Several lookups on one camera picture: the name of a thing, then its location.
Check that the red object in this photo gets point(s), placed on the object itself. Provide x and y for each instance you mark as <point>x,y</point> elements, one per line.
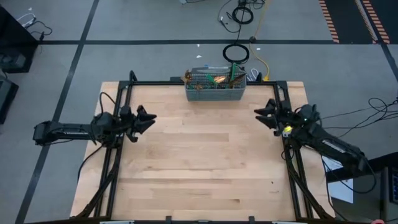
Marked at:
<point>377,222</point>

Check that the black floor socket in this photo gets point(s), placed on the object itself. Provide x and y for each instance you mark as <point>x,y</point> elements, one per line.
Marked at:
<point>252,40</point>

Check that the black power adapter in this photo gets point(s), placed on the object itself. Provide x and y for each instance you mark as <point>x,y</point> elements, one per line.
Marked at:
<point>259,77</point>

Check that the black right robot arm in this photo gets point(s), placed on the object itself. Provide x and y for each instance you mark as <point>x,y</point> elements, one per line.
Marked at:
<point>335,147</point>

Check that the black floor equipment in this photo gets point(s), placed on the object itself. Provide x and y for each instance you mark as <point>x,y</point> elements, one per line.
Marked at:
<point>7,99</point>

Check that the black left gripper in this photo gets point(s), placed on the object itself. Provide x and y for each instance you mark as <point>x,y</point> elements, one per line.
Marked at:
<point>130,124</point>

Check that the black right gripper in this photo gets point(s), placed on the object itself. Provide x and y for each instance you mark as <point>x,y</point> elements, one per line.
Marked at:
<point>284,119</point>

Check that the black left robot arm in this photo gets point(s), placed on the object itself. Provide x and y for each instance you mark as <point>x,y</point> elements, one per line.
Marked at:
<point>71,130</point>

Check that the white paper sheet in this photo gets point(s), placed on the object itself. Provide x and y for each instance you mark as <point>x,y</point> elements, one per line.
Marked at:
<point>340,189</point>

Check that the grey plastic silverware caddy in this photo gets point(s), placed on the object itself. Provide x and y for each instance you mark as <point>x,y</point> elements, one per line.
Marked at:
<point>214,95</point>

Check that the black desk with monitor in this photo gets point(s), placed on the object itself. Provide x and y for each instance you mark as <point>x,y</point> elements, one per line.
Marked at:
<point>382,161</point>

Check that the black mat orange stripes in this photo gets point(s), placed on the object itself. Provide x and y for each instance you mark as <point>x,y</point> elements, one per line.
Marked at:
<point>348,18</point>

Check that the dark monitor screen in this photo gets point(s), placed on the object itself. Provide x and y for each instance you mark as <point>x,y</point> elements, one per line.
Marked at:
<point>395,186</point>

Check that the black aluminium table frame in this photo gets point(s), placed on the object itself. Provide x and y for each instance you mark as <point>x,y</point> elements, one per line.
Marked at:
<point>164,83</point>

